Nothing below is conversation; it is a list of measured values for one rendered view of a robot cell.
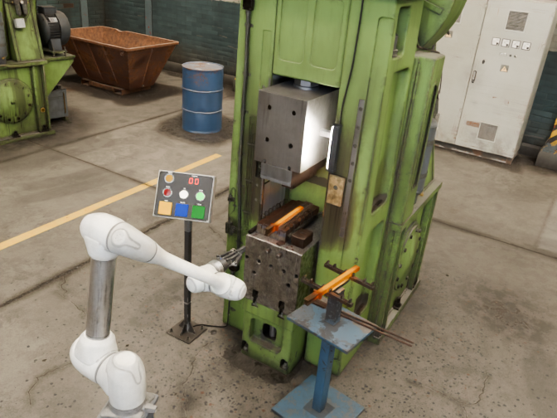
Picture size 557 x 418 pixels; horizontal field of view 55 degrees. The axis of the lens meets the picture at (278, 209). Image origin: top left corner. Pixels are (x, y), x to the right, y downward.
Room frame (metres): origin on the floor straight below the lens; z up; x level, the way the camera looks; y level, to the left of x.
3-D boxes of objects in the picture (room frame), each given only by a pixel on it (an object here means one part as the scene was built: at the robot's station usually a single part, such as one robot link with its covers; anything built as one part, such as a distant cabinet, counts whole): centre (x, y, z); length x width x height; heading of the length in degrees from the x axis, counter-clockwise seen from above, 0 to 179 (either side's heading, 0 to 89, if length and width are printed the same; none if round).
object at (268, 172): (2.96, -0.07, 1.32); 0.42 x 0.20 x 0.10; 151
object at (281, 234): (2.96, -0.07, 0.96); 0.42 x 0.20 x 0.09; 151
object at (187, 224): (2.97, 0.56, 0.54); 0.04 x 0.04 x 1.08; 61
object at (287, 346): (2.94, -0.12, 0.23); 0.55 x 0.37 x 0.47; 151
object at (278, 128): (2.94, -0.11, 1.56); 0.42 x 0.39 x 0.40; 151
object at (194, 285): (2.15, 0.33, 1.00); 0.16 x 0.13 x 0.11; 151
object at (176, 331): (2.98, 0.56, 0.05); 0.22 x 0.22 x 0.09; 61
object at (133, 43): (9.32, 3.04, 0.43); 1.89 x 1.20 x 0.85; 60
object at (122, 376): (1.72, 0.59, 0.77); 0.18 x 0.16 x 0.22; 58
